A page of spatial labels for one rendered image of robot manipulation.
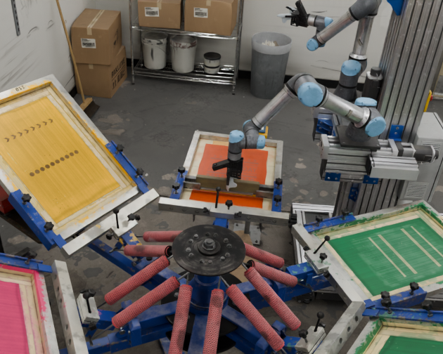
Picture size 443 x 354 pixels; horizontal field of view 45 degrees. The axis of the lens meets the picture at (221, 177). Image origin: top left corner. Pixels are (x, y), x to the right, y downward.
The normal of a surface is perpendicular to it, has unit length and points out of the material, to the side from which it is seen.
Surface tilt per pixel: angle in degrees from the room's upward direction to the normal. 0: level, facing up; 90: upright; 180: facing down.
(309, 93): 87
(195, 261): 0
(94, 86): 91
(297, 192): 0
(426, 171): 90
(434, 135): 0
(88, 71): 89
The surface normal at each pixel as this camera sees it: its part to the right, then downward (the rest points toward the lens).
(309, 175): 0.06, -0.82
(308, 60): -0.13, 0.57
